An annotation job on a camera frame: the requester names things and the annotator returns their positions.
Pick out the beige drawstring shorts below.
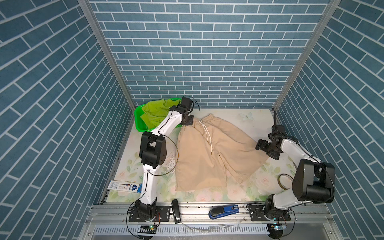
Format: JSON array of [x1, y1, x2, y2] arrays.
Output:
[[176, 114, 269, 192]]

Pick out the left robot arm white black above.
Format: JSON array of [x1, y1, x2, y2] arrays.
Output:
[[135, 96, 195, 220]]

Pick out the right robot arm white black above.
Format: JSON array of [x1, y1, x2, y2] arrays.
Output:
[[256, 124, 335, 213]]

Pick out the lime green shorts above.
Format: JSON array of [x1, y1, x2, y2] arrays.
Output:
[[140, 99, 181, 129]]

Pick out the green plastic basket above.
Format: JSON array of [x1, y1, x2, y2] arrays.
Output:
[[134, 98, 181, 132]]

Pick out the right circuit board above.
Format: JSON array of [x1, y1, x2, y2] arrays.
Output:
[[267, 224, 284, 240]]

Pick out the circuit board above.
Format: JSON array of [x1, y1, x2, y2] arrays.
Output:
[[138, 225, 158, 236], [267, 224, 284, 240]]

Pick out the blue black stapler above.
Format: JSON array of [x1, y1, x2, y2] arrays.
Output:
[[209, 205, 240, 220]]

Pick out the black remote-like device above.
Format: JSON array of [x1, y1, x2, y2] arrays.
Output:
[[172, 199, 181, 224]]

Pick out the white blue paper card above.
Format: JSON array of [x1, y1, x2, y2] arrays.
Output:
[[107, 181, 142, 194]]

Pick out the left circuit board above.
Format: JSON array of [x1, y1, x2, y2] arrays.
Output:
[[138, 225, 158, 236]]

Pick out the brown tape ring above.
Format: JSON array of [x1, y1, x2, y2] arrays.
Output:
[[277, 173, 295, 191]]

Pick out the right black corrugated cable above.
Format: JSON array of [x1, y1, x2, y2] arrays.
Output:
[[272, 107, 280, 133]]

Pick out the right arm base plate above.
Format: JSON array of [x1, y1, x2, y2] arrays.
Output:
[[246, 204, 291, 222]]

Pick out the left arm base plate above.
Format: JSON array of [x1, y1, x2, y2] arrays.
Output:
[[128, 206, 171, 223]]

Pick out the aluminium front rail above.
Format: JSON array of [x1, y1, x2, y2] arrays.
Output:
[[83, 202, 337, 229]]

